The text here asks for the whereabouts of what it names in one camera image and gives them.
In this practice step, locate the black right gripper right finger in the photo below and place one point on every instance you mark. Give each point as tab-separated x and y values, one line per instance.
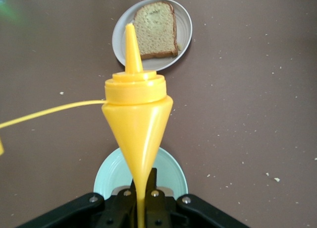
158	205

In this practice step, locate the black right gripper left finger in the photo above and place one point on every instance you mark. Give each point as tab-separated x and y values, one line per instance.
123	200

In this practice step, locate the yellow mustard squeeze bottle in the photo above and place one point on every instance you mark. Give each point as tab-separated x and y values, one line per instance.
133	114

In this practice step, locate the brown bread slice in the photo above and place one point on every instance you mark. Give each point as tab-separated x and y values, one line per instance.
156	32

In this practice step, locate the beige plate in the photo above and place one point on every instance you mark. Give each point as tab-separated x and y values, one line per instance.
183	27

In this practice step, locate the mint green plate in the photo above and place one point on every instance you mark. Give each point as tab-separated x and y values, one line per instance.
173	178

